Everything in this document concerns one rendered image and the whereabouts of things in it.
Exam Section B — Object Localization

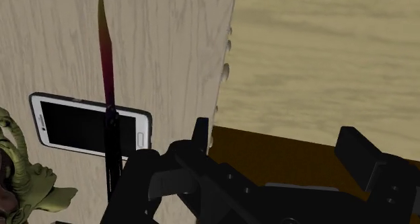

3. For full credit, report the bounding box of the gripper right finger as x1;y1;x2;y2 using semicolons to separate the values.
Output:
334;126;420;224

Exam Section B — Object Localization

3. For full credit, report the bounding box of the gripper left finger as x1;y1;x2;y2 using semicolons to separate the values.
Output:
100;116;260;224

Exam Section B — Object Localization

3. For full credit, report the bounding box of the knife with red gradient blade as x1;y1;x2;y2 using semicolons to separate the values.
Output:
97;0;124;204

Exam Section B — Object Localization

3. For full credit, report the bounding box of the green creature figure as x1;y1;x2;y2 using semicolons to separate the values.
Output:
0;106;79;224

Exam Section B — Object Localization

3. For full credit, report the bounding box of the light wooden chest of drawers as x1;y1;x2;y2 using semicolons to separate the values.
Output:
0;0;238;224

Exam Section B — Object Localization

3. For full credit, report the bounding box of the white smartphone with black screen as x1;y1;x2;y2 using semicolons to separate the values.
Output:
28;91;153;161

